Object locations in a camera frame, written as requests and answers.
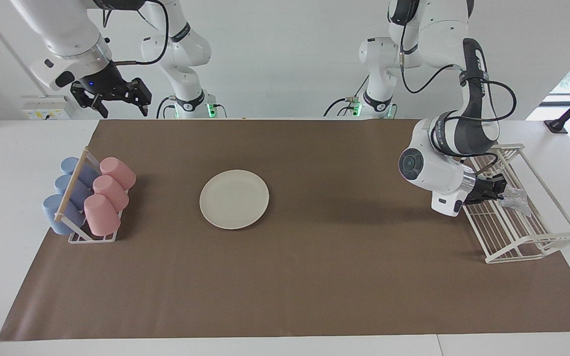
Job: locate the clear plastic wrap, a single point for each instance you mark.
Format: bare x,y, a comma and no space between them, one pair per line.
518,201

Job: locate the white wall outlet box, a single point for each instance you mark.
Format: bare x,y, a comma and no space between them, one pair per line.
42,110

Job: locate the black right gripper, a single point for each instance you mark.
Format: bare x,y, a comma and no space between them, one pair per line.
104,86

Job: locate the cream round plate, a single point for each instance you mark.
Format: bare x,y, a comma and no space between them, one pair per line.
234,199

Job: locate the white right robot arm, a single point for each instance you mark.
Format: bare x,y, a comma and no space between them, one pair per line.
62,34

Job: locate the pink plastic cup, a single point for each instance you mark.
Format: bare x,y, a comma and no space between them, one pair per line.
102,215
119,172
112,192

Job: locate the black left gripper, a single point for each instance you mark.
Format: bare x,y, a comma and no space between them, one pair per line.
485,189

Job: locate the brown table mat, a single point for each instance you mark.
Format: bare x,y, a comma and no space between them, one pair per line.
314,287

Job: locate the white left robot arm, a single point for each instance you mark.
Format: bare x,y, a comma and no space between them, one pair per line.
438,170

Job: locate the blue plastic cup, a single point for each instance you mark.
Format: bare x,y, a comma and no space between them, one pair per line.
78,192
86,173
55,215

